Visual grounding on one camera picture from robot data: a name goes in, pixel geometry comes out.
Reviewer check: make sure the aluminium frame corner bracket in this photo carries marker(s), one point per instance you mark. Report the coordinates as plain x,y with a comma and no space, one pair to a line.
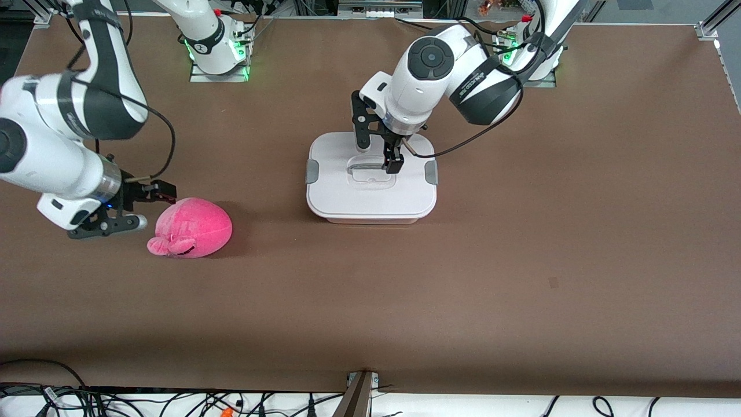
43,18

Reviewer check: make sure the copper coloured object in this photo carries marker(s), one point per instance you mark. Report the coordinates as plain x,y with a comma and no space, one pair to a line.
485,7

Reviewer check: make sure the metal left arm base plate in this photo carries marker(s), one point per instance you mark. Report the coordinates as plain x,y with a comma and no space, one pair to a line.
544,83

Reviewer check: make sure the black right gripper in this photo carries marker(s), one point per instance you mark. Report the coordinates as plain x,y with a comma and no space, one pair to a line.
131,193

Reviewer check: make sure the grey metal device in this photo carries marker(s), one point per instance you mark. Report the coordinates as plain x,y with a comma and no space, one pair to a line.
379,8

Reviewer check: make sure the translucent pink plastic box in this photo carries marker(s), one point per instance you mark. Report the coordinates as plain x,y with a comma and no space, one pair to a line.
370,220

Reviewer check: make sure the aluminium table edge rail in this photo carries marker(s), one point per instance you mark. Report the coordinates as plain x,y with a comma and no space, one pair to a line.
728,72

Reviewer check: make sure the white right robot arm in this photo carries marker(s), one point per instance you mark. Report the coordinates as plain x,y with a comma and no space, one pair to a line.
52,162

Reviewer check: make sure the pink plush toy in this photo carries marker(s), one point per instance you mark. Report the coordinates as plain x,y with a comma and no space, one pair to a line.
197,226

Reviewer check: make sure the aluminium camera post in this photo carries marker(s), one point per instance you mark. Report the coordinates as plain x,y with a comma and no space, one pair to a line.
356,399

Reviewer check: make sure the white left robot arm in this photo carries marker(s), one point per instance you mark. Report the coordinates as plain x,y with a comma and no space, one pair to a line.
428,87

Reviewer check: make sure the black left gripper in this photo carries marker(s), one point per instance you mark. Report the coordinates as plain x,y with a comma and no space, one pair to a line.
393,142

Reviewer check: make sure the aluminium frame corner profile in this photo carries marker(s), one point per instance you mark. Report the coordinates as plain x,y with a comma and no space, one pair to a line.
709,29

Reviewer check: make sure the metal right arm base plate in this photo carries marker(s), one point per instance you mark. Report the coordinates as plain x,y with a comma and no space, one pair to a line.
220,77

